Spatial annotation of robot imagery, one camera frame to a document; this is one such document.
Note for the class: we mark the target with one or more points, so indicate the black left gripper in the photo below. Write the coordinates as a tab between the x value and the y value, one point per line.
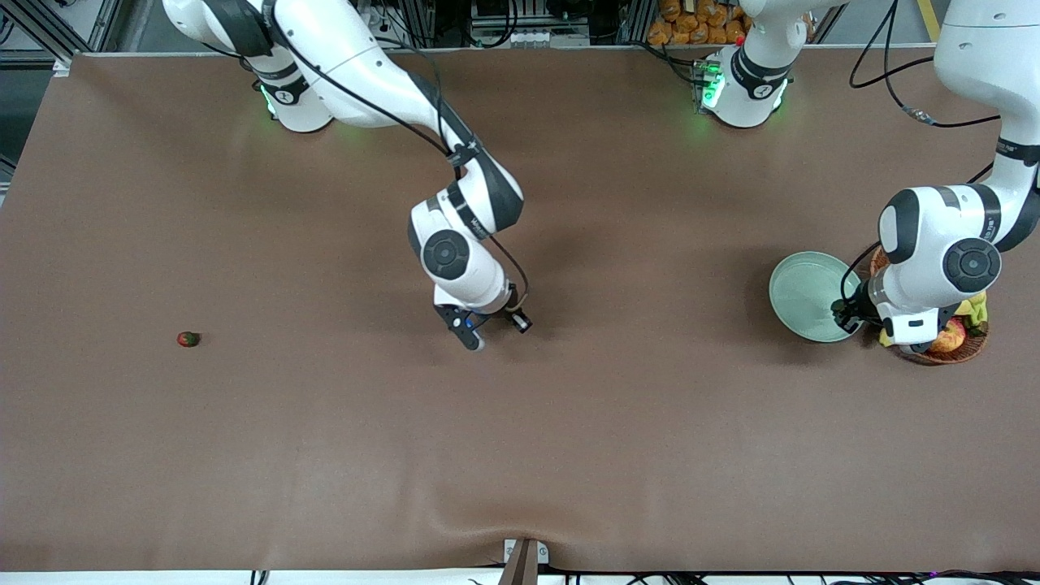
859	311

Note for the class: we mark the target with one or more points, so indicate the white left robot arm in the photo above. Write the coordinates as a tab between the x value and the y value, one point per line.
934	252

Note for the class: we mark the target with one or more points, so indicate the red green strawberry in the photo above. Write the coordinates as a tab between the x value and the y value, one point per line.
188	339

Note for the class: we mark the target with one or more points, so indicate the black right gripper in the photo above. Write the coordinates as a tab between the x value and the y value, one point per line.
505	311

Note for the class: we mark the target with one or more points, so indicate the orange pastry pile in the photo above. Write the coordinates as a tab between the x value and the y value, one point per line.
691	28

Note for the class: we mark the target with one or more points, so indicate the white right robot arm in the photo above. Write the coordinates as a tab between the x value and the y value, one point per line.
341	57

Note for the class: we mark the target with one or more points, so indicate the pale green round plate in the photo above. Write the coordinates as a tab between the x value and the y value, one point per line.
804	296

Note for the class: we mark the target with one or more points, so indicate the white power strip with plugs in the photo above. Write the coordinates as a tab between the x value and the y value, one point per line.
390	36

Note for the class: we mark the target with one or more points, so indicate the long white socket strip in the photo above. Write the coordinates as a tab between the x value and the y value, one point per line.
528	37

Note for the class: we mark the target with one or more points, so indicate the yellow banana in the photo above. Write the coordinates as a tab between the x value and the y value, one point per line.
972	307

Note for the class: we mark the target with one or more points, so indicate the white metal bracket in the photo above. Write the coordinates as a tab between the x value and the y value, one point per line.
510	552

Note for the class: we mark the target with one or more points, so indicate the brown wicker basket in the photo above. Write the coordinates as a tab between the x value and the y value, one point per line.
967	351

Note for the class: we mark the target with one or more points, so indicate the aluminium frame strut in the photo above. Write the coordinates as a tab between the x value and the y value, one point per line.
104	28

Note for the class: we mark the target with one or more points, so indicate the red yellow apple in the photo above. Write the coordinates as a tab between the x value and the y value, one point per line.
952	337

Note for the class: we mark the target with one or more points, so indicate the brown table mat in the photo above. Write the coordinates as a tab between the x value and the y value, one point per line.
520	406

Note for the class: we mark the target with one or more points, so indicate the brown camera post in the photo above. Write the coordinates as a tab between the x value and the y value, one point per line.
522	569

